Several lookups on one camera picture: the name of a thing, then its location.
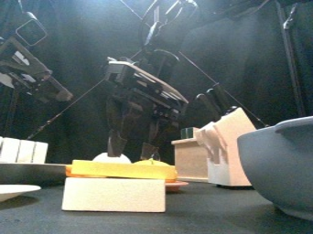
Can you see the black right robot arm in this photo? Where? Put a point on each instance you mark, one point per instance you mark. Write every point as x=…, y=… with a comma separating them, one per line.
x=175, y=27

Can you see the white dome toy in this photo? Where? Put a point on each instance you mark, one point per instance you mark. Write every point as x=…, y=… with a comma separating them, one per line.
x=110, y=158

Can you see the light wooden box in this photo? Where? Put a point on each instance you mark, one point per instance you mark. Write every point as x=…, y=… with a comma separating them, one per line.
x=189, y=161

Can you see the dark green small box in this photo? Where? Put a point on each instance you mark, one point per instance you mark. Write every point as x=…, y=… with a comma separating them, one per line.
x=189, y=133

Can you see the orange toy plate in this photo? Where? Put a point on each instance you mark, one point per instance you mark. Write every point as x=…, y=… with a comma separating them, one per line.
x=177, y=185

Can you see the white rectangular block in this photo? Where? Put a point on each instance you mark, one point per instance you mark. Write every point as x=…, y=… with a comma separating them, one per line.
x=114, y=195

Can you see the white toy block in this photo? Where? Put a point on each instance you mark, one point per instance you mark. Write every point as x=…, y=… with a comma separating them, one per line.
x=26, y=151
x=40, y=152
x=8, y=150

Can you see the beige wooden knife block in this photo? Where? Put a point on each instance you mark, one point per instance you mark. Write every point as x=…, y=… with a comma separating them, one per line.
x=232, y=146

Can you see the grey metal tray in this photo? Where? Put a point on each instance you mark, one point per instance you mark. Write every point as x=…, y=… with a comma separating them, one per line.
x=28, y=173

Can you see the white plate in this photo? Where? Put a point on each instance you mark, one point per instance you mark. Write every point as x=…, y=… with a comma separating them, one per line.
x=14, y=191

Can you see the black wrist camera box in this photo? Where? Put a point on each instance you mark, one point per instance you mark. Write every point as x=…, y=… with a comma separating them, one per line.
x=31, y=32

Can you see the black frame pole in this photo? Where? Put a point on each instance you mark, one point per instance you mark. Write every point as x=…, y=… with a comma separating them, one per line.
x=292, y=61

